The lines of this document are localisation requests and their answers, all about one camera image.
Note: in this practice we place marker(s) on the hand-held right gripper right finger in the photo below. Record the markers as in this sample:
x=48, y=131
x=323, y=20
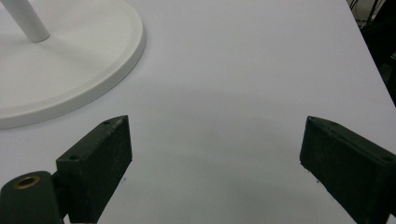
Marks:
x=351, y=168

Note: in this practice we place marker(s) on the white round stand base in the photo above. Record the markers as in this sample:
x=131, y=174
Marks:
x=71, y=62

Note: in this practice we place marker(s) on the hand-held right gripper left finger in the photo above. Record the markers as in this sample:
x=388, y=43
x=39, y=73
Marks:
x=95, y=165

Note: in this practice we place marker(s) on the dark metal stand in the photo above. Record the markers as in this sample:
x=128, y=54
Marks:
x=378, y=37

